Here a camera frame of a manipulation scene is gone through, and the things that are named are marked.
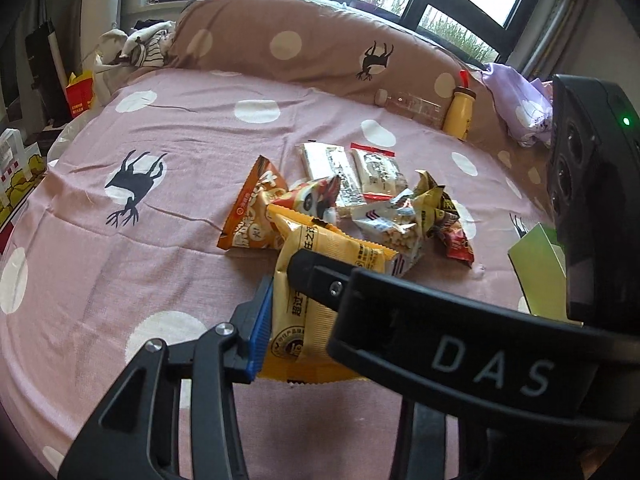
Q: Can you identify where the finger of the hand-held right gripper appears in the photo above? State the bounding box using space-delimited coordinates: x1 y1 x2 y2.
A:
286 250 357 311

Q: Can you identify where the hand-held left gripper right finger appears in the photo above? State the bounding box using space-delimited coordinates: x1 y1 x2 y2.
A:
400 400 493 480

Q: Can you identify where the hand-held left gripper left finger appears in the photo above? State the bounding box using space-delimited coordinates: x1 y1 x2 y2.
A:
57 275 275 480

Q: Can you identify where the yellow snack packet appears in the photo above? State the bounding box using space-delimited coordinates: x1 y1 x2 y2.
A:
259 204 401 386

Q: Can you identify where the silver peanut snack packet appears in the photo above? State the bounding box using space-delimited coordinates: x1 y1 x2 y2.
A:
350 194 427 277

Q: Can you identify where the green cardboard box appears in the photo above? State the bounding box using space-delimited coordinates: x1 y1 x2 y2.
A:
507 223 570 322

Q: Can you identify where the brown cartoon snack packet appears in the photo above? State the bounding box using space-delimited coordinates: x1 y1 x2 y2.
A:
270 176 342 223

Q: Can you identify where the orange triangular snack packet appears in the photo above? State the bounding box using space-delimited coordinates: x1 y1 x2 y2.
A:
217 155 290 252

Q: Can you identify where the red snack packet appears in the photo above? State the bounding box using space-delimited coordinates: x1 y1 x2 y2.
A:
434 209 476 269

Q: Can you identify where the white red-edged snack packet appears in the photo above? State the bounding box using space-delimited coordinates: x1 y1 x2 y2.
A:
350 142 410 197

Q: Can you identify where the yellow black crumpled packet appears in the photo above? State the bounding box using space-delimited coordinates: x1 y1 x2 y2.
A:
411 170 453 241

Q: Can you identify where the clear plastic bottle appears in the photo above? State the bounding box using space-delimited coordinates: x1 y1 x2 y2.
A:
374 88 445 130

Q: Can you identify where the yellow bottle with red cap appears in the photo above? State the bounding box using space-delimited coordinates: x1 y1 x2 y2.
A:
442 70 476 142

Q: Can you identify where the purple plastic bag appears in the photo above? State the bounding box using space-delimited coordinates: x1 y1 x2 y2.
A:
481 62 557 149

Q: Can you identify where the yellow white carton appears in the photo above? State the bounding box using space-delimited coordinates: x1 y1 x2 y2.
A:
0 129 49 233

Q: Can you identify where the white striped cloth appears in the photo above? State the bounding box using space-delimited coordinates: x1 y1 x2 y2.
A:
94 21 177 70

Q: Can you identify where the red paper bag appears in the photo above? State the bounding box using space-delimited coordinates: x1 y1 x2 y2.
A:
64 69 97 119

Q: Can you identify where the white board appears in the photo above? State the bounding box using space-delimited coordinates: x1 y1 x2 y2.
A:
79 0 122 63

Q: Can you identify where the grey curtain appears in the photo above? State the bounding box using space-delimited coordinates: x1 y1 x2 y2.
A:
514 0 598 82

